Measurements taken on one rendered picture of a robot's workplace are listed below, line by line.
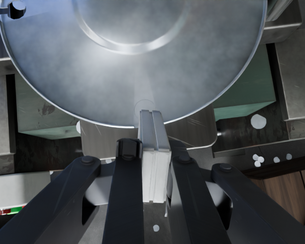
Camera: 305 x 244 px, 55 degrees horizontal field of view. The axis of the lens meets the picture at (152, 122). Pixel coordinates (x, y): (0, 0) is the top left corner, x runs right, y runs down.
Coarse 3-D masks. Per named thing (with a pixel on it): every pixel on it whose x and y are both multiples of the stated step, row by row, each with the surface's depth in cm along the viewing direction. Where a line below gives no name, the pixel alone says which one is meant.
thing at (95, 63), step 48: (0, 0) 32; (48, 0) 32; (96, 0) 31; (144, 0) 31; (192, 0) 32; (240, 0) 32; (48, 48) 31; (96, 48) 31; (144, 48) 31; (192, 48) 31; (240, 48) 31; (48, 96) 31; (96, 96) 30; (144, 96) 30; (192, 96) 30
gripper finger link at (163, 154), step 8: (152, 112) 20; (160, 112) 21; (152, 120) 19; (160, 120) 19; (160, 128) 17; (160, 136) 16; (160, 144) 15; (168, 144) 15; (160, 152) 14; (168, 152) 14; (160, 160) 14; (168, 160) 14; (160, 168) 14; (160, 176) 15; (160, 184) 15; (152, 192) 15; (160, 192) 15; (160, 200) 15
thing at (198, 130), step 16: (208, 112) 30; (80, 128) 30; (96, 128) 30; (112, 128) 30; (128, 128) 30; (176, 128) 30; (192, 128) 30; (208, 128) 30; (96, 144) 30; (112, 144) 30; (192, 144) 30; (208, 144) 30
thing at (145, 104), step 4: (144, 100) 30; (148, 100) 30; (136, 104) 30; (140, 104) 30; (144, 104) 30; (148, 104) 30; (152, 104) 30; (136, 108) 30; (140, 108) 30; (144, 108) 30; (148, 108) 30; (152, 108) 30; (136, 112) 30
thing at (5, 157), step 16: (0, 80) 45; (0, 96) 45; (0, 112) 45; (16, 112) 49; (0, 128) 44; (16, 128) 48; (0, 144) 44; (16, 144) 47; (32, 144) 54; (48, 144) 62; (64, 144) 73; (80, 144) 89; (0, 160) 46; (16, 160) 47; (32, 160) 53; (48, 160) 61; (64, 160) 71
